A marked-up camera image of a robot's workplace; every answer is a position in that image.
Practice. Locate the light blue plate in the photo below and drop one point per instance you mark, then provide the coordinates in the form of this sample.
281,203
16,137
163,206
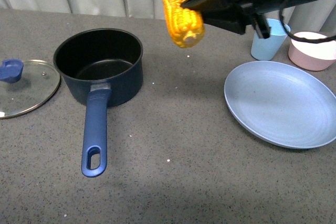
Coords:
281,104

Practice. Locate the glass lid with blue knob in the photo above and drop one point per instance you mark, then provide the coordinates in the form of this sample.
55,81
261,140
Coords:
26,85

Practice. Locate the yellow corn cob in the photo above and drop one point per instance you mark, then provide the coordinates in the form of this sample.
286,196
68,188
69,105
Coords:
185,27

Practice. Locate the pink bowl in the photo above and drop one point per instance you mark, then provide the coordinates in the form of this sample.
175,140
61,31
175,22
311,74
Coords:
314,57

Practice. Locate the dark blue saucepan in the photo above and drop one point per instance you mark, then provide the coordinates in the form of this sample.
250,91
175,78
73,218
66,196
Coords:
102,68

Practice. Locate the light blue cup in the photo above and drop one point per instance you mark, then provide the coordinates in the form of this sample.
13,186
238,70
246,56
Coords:
265,49

